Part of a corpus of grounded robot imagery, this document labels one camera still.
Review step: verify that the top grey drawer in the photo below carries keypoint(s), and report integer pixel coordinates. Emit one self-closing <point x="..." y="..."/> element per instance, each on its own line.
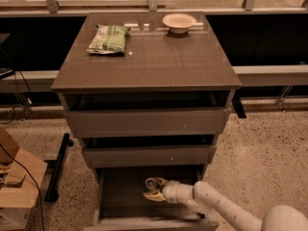
<point x="99" y="124"/>

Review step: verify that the brown cardboard box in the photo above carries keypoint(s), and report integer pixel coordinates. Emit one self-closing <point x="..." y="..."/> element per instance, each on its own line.
<point x="21" y="175"/>

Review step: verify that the white paper bowl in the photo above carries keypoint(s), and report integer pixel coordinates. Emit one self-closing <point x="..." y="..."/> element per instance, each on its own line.
<point x="179" y="23"/>

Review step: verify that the grey drawer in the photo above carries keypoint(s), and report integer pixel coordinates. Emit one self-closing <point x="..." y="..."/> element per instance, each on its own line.
<point x="121" y="205"/>
<point x="150" y="156"/>
<point x="99" y="124"/>

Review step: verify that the metal bracket right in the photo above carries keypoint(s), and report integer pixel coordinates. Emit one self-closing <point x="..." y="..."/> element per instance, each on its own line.
<point x="282" y="97"/>

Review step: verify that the bottom grey drawer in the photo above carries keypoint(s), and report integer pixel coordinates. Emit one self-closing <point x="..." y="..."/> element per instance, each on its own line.
<point x="121" y="205"/>

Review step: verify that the middle grey drawer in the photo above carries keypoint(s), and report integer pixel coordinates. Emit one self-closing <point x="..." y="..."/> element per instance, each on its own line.
<point x="150" y="156"/>

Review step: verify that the grey drawer cabinet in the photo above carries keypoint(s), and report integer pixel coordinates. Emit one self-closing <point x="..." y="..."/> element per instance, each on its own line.
<point x="158" y="71"/>

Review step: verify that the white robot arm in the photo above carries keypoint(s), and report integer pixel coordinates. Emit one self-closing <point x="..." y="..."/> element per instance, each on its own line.
<point x="201" y="195"/>

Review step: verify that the black bracket behind cabinet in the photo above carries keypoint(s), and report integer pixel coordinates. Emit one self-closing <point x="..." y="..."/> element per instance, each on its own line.
<point x="238" y="106"/>

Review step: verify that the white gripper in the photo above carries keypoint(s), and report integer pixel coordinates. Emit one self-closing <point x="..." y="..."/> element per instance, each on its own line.
<point x="170" y="192"/>

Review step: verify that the green chip bag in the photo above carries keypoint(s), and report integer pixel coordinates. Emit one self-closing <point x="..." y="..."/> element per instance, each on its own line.
<point x="109" y="39"/>

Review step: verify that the black floor stand leg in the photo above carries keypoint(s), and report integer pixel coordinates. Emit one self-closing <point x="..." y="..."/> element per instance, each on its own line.
<point x="56" y="166"/>

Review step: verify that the green soda can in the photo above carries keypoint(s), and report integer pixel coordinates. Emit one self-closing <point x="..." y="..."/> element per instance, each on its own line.
<point x="151" y="185"/>

